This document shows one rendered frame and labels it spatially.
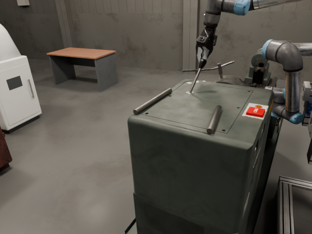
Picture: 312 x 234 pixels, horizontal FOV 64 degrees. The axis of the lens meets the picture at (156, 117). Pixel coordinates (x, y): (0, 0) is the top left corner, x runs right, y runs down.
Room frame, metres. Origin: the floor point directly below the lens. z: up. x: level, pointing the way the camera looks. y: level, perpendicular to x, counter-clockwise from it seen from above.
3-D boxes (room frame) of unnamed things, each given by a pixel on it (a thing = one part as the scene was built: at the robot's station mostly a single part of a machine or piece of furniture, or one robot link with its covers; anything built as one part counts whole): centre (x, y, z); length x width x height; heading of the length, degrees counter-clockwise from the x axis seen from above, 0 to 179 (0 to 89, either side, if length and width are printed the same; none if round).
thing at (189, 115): (1.00, -0.24, 1.06); 0.59 x 0.48 x 0.39; 149
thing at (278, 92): (1.48, -0.80, 1.07); 0.11 x 0.08 x 0.09; 59
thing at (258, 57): (2.39, -1.04, 1.01); 0.30 x 0.20 x 0.29; 149
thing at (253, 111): (0.86, -0.39, 1.26); 0.06 x 0.06 x 0.02; 59
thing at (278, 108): (1.46, -0.81, 0.98); 0.11 x 0.08 x 0.11; 17
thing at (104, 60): (5.13, 1.46, 0.34); 1.26 x 0.65 x 0.68; 62
